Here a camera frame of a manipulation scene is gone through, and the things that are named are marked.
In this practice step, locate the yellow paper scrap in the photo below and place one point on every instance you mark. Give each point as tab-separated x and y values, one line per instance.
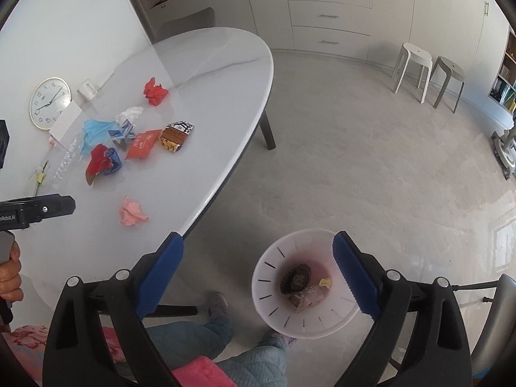
325	282

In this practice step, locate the bookshelf with books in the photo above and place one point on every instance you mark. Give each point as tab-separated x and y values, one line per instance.
504	84

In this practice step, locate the yellow green clip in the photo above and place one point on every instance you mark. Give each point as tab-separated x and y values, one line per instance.
39	177

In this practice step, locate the pink crumpled tissue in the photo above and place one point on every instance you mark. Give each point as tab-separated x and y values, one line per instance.
133	211

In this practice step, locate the person's right leg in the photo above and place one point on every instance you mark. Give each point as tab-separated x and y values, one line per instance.
258	365

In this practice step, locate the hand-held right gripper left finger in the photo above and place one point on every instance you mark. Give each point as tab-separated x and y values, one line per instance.
159	278

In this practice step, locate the grey plastic stool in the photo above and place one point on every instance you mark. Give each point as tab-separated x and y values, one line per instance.
447	66

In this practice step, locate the pinkish crumpled wrapper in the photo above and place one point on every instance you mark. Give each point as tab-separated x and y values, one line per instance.
306	299

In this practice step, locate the person's left leg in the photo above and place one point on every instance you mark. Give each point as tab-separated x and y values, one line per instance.
193	336

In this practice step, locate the blue face mask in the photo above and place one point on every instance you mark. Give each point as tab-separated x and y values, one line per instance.
94	131

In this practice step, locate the blue silver wrapper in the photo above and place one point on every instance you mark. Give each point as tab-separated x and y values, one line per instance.
121	137

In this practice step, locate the white paper card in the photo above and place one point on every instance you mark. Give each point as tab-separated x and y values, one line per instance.
66	123

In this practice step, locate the pink fleece garment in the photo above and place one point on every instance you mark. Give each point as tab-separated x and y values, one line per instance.
197	373

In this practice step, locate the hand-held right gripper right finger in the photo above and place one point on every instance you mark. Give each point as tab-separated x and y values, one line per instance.
354	278

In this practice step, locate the beige tall wardrobe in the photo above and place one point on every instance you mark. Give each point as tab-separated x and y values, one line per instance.
451	16

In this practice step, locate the dark round scrap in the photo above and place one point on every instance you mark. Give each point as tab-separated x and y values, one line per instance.
294	280

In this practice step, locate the person's left hand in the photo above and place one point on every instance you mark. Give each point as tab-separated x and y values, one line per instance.
11	280

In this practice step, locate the red snack packet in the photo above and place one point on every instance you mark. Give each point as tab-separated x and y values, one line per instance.
142	145

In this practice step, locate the grey right slipper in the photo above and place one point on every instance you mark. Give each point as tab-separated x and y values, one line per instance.
290	339

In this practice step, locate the clear plastic bottle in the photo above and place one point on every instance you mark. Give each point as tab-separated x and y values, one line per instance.
66	159

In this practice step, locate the white round wall clock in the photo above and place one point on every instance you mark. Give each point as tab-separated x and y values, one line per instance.
46	100

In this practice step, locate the red crumpled paper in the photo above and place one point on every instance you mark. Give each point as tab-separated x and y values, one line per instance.
155	92

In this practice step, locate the grey left slipper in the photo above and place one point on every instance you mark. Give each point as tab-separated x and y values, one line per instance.
217	302

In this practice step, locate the brown patterned snack wrapper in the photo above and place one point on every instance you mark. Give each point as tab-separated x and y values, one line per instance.
175	137

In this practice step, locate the grey slipper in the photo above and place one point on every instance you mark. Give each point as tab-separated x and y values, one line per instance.
217	302
290	339

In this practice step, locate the black table leg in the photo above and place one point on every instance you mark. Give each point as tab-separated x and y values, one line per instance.
268	131

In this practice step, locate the beige drawer cabinet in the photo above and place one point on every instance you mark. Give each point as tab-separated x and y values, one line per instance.
330	16

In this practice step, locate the white plastic stool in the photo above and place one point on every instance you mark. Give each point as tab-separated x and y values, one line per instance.
415	54

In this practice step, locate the grey dining chair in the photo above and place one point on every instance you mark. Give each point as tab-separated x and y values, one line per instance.
189	22

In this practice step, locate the white crumpled tissue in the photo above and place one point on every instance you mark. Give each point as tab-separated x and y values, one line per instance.
129	115

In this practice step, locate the pink floral cloth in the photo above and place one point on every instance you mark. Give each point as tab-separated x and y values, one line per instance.
28	346

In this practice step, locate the wheeled stand with teal cloth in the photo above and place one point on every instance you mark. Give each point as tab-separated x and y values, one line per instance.
506	149

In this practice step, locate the red blue wrapper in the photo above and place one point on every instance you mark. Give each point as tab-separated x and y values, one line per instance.
98	161

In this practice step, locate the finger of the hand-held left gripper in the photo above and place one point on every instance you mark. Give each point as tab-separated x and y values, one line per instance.
3	143
48	207

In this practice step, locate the person's leg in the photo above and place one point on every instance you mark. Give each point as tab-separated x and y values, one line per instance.
193	336
258	365

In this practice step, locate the white plastic bin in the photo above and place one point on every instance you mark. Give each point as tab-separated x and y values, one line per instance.
274	310

